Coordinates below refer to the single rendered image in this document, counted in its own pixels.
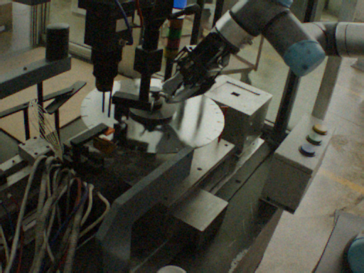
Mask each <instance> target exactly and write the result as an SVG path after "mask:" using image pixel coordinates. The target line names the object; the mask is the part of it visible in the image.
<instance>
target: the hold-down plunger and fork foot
mask: <svg viewBox="0 0 364 273"><path fill-rule="evenodd" d="M151 77H152V75H150V76H145V75H142V74H141V79H140V82H139V94H138V95H135V94H133V93H125V92H120V91H115V92H114V94H113V95H112V104H114V117H113V119H114V120H115V121H118V122H119V123H120V122H122V113H124V114H125V115H126V120H128V119H129V108H132V109H139V110H146V111H151V109H152V107H153V106H154V99H155V98H153V97H150V89H151Z"/></svg>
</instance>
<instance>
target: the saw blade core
mask: <svg viewBox="0 0 364 273"><path fill-rule="evenodd" d="M140 79H141V78H132V79H128V80H119V81H115V82H114V86H113V90H112V95H113V94H114V92H115V91H120V92H125V93H133V94H135V95H138V94H139V89H136V88H135V85H139V82H140ZM132 80H133V81H132ZM162 82H163V80H154V79H151V86H152V85H155V86H159V85H160V84H161V83H162ZM109 95H110V92H106V93H105V112H102V92H98V91H97V88H96V89H94V90H93V91H91V92H90V93H89V94H88V95H87V96H86V97H85V98H84V100H83V101H82V104H81V108H80V116H81V118H82V120H83V122H84V125H85V126H86V127H87V128H88V129H90V128H93V127H96V126H97V125H98V124H101V123H104V124H107V125H109V126H110V127H112V128H113V129H114V132H113V133H112V134H110V135H109V136H105V135H99V136H98V137H99V138H101V137H103V141H105V142H108V143H110V144H112V145H115V144H116V145H115V146H118V147H120V148H123V149H127V150H130V151H135V149H136V147H138V148H137V150H136V151H137V152H141V153H147V154H157V152H156V150H157V149H158V153H159V154H177V153H178V151H180V150H182V149H183V148H185V147H186V146H188V145H190V146H192V147H194V148H195V149H198V148H201V147H203V146H206V145H208V144H209V143H211V142H212V141H214V140H215V139H217V138H218V137H219V135H220V133H221V131H222V129H223V125H224V119H223V114H222V112H221V111H220V109H219V108H218V106H217V105H215V103H214V102H213V101H212V100H210V99H209V97H206V96H205V95H201V96H199V97H195V98H193V99H190V100H184V101H182V102H178V103H175V105H176V108H177V110H176V115H175V117H174V118H172V119H170V120H168V121H165V122H146V121H143V120H140V119H137V118H136V117H133V116H132V115H130V113H129V119H128V120H125V121H124V122H120V123H119V122H118V121H115V120H114V119H113V117H114V104H112V103H111V115H110V118H108V117H107V116H108V104H109ZM214 108H218V109H214ZM216 113H217V114H216ZM86 116H87V117H86ZM118 141H119V142H118ZM117 142H118V143H117ZM194 144H195V145H194ZM197 147H198V148H197ZM177 149H178V150H177Z"/></svg>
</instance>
